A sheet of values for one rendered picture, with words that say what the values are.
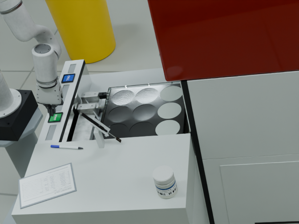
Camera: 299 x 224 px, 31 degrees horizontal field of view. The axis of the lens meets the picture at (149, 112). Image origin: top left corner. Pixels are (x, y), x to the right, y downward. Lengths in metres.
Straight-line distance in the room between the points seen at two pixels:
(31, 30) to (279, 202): 1.21
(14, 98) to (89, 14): 1.58
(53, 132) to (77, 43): 1.96
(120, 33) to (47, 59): 2.47
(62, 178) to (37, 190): 0.10
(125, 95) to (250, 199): 0.70
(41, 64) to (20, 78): 2.31
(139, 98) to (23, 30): 0.63
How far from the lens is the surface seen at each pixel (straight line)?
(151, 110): 2.31
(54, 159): 2.14
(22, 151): 2.69
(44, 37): 2.16
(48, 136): 2.26
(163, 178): 1.81
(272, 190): 2.31
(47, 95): 2.22
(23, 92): 2.61
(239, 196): 2.33
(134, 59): 4.18
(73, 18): 4.03
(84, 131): 2.34
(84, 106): 2.42
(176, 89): 2.38
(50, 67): 2.11
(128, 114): 2.32
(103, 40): 4.20
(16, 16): 2.01
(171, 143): 2.05
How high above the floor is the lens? 2.40
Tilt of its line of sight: 41 degrees down
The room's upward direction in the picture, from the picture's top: 15 degrees counter-clockwise
